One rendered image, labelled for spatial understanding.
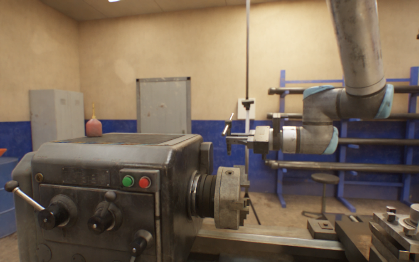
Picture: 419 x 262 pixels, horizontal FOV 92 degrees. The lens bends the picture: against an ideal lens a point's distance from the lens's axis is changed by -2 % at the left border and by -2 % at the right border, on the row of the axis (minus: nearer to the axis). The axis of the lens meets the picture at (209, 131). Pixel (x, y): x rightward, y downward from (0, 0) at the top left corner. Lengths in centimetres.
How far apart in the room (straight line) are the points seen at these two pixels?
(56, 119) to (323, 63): 449
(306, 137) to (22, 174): 102
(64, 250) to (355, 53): 109
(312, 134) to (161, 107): 364
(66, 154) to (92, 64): 430
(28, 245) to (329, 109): 118
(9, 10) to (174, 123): 303
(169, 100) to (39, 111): 212
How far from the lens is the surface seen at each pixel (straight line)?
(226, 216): 83
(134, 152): 74
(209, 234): 117
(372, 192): 461
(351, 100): 68
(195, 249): 126
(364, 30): 58
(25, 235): 112
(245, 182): 94
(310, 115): 73
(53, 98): 411
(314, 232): 122
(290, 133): 72
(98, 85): 498
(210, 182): 87
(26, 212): 108
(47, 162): 93
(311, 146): 73
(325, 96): 72
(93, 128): 106
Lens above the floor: 144
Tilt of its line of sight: 4 degrees down
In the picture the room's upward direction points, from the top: straight up
